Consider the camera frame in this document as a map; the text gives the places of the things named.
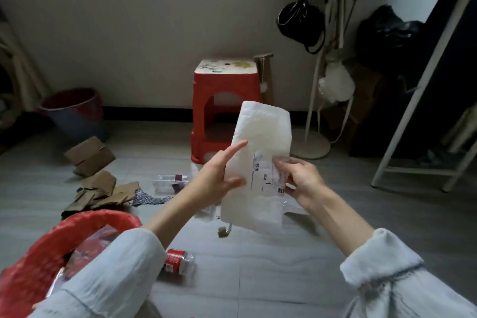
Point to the person's left hand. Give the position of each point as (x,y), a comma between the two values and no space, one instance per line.
(212,183)

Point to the person's right hand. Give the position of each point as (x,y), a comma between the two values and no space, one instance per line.
(305,183)

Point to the clear plastic box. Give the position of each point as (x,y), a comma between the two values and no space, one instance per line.
(167,181)

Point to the white parcel bag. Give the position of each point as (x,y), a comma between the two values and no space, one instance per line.
(261,131)

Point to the black white patterned cloth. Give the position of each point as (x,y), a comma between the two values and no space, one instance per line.
(143,198)

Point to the plastic bottle red label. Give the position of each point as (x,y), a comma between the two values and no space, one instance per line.
(175,261)

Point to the torn cardboard pieces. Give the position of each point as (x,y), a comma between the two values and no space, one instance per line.
(100,183)

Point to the grey bucket with red liner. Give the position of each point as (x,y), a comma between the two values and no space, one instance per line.
(78,124)

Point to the red-lined waste basket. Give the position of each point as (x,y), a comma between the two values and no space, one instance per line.
(56,239)

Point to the person's right forearm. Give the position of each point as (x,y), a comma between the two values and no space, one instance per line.
(343,221)

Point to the person's left forearm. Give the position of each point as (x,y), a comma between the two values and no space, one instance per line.
(171,217)

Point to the white round fan base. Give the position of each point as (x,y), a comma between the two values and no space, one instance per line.
(309,146)

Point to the white fan pole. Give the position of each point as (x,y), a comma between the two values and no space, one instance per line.
(311,105)

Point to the red plastic stool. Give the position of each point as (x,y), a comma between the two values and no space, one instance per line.
(208,86)

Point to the paint-stained white board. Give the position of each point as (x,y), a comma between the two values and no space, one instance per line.
(227,65)

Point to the white right sleeve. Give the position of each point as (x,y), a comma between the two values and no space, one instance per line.
(391,280)

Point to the white sleeve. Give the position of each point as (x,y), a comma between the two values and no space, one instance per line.
(111,273)
(391,280)

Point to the white left sleeve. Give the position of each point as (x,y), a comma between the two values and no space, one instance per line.
(111,273)

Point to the black fan head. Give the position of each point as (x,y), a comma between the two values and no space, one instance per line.
(298,23)

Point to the dark hanging clothes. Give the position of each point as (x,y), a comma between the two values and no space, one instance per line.
(391,38)

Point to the beige leaning roll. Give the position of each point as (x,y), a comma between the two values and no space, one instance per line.
(464,124)

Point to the beige brown striped curtain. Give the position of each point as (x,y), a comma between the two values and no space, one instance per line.
(22,79)

